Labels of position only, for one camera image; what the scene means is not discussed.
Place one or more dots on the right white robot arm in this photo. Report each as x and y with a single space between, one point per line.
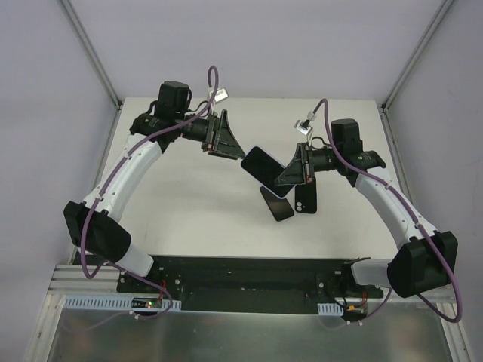
426 257

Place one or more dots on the right white cable duct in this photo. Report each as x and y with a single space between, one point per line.
330 309

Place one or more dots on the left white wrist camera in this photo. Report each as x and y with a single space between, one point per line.
218 95

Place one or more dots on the black phone case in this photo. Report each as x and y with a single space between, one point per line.
306 199

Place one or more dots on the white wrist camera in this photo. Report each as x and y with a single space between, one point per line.
305 126
218 95

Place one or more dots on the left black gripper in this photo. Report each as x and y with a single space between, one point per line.
214 133

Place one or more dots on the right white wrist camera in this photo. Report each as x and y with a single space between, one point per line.
305 126

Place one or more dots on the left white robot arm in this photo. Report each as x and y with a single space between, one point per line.
93 223

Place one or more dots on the aluminium frame rail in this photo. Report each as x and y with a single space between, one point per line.
70 279

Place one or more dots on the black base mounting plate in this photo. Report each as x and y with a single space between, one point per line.
251 285

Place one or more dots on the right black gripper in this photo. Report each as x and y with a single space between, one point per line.
306 162

